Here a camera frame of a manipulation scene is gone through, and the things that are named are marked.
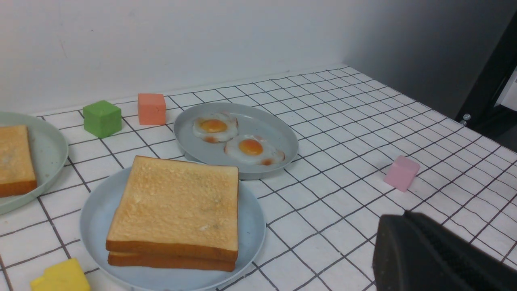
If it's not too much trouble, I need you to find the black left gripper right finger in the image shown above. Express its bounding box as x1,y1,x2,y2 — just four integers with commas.
404,211,516,291

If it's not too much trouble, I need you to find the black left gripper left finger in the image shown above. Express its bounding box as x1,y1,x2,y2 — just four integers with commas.
372,214,474,291

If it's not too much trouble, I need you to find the toast slice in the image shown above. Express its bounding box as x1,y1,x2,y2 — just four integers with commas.
0,124,37,198
105,156,240,261
107,252,235,272

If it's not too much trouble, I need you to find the pink cube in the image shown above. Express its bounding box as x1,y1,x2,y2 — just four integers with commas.
383,156,420,193

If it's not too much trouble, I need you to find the front fried egg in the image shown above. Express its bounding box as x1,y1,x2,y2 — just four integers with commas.
223,134,286,166

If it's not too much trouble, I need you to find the fried egg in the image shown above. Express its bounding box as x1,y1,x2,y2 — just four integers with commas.
192,112,238,143
223,134,286,166

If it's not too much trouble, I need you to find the grey plate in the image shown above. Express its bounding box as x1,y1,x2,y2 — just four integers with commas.
174,102,298,180

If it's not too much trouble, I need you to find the rear fried egg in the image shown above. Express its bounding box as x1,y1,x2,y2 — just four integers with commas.
192,112,238,143

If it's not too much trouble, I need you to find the orange cube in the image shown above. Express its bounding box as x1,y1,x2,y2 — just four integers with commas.
137,93,166,125

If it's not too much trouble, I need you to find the light blue plate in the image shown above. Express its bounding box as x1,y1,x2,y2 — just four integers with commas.
79,167,266,291

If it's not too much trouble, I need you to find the green cube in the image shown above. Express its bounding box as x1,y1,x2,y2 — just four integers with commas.
83,101,122,139

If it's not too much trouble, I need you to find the yellow cube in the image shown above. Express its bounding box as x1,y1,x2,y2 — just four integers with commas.
31,258,91,291

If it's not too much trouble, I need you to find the pale green plate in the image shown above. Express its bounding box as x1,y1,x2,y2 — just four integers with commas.
0,111,69,214

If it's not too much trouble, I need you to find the black metal frame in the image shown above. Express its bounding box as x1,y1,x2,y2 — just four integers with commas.
454,13,517,139

